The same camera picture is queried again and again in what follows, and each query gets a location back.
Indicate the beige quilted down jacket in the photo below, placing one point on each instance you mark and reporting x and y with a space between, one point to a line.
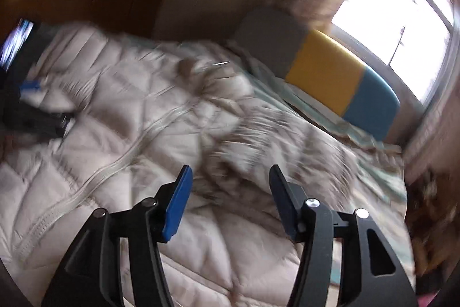
142 112

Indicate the striped bed cover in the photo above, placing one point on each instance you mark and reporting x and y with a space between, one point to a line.
380 167

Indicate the window with white frame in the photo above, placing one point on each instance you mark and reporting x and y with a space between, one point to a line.
405 41

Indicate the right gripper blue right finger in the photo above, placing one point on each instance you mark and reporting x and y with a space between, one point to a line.
371 274

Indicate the right floral curtain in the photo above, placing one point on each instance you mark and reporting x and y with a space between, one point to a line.
436 140

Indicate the grey yellow blue headboard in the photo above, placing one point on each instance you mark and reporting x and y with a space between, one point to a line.
321 68

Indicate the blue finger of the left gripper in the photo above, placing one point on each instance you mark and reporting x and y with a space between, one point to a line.
30 85

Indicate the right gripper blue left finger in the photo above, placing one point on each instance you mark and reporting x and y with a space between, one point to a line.
90 271

